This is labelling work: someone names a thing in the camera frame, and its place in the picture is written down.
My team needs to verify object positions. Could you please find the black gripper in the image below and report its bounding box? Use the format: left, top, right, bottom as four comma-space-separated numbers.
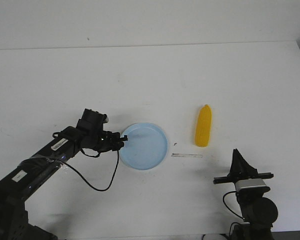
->
213, 148, 274, 185
76, 108, 128, 153

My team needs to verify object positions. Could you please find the light blue round plate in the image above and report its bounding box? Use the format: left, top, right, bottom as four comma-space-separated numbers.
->
119, 122, 168, 171

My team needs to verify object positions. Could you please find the yellow plastic corn cob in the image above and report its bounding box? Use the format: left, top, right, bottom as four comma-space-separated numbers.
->
194, 104, 212, 147

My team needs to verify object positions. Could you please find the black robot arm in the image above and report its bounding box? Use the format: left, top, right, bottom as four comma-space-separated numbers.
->
0, 109, 128, 240
213, 148, 279, 240

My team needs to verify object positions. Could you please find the clear tape strip horizontal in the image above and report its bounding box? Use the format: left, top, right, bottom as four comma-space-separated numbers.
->
171, 153, 203, 158

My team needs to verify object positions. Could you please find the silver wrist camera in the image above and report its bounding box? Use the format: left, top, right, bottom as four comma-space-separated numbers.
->
234, 178, 271, 193

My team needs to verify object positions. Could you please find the black camera cable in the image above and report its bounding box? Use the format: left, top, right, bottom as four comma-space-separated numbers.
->
52, 131, 120, 192
222, 191, 245, 221

